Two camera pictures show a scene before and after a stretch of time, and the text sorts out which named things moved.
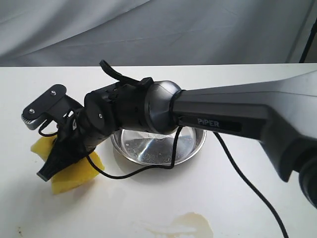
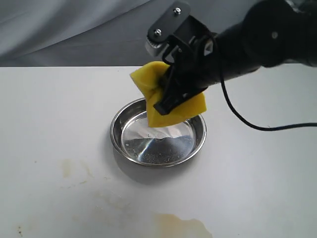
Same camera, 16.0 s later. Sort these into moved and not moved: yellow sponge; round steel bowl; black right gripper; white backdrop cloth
Moved: black right gripper; yellow sponge
Not moved: white backdrop cloth; round steel bowl
